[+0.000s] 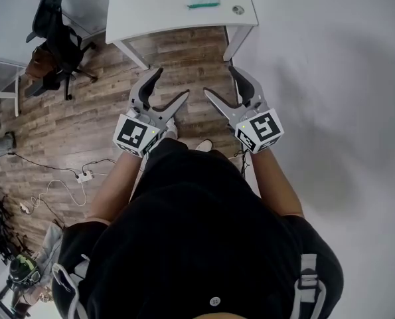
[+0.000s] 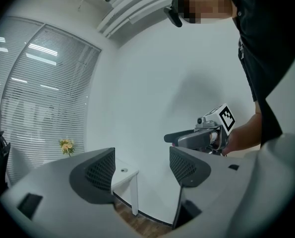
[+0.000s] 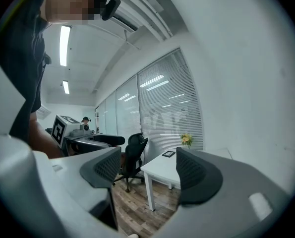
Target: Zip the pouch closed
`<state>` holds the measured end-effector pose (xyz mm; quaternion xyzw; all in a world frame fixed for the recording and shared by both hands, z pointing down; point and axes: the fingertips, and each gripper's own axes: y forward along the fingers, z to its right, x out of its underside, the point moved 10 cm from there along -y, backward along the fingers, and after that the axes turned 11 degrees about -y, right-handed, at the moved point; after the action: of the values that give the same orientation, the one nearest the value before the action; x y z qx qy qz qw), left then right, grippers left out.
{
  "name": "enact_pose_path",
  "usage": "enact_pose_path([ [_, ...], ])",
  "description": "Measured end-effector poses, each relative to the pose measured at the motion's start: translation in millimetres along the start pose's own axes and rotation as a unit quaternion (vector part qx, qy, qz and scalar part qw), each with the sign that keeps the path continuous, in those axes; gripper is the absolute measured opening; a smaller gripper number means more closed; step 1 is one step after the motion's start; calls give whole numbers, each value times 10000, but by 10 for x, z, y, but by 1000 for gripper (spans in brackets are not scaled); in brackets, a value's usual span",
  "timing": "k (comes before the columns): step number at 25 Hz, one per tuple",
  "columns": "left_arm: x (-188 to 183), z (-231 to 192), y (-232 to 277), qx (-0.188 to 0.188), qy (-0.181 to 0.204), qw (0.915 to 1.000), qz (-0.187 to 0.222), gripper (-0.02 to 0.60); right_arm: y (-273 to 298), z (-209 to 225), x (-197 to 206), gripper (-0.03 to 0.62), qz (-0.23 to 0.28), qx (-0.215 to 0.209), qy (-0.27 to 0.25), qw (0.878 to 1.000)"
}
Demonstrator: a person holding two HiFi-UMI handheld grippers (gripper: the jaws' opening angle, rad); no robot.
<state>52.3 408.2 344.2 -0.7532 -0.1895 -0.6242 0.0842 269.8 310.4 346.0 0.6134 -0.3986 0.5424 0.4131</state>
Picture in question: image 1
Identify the grey cloth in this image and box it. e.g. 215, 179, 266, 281
33, 222, 64, 279

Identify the grey shoulder strap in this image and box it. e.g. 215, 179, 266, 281
289, 253, 328, 319
50, 253, 92, 319

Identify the white floor cable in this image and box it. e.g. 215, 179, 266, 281
19, 179, 89, 215

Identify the grey left shoulder strap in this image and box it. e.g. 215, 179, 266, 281
50, 253, 92, 319

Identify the person's white left shoe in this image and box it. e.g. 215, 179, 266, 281
165, 116, 179, 142

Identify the person's left forearm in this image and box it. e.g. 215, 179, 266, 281
85, 146, 151, 226

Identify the black office chair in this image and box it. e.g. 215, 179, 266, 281
25, 0, 99, 102

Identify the person's black top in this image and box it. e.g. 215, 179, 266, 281
50, 137, 346, 319

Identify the person's white right shoe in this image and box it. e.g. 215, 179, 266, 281
195, 139, 214, 153

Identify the small white side table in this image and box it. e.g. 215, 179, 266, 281
0, 56, 22, 130

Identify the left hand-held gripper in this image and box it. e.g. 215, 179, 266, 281
112, 66, 191, 158

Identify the grey right shoulder strap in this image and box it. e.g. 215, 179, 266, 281
289, 253, 328, 319

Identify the black and green helmet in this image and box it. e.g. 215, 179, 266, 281
7, 253, 41, 292

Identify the person's white shoe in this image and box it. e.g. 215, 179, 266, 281
165, 116, 179, 142
195, 139, 214, 153

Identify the brown bag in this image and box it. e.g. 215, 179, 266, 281
25, 44, 58, 82

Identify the person's right forearm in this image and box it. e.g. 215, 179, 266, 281
249, 148, 305, 219

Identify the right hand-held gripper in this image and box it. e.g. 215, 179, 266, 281
202, 65, 285, 155

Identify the black floor cable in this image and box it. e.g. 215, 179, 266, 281
7, 150, 84, 179
80, 158, 118, 175

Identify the white power strip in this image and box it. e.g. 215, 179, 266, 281
75, 169, 94, 183

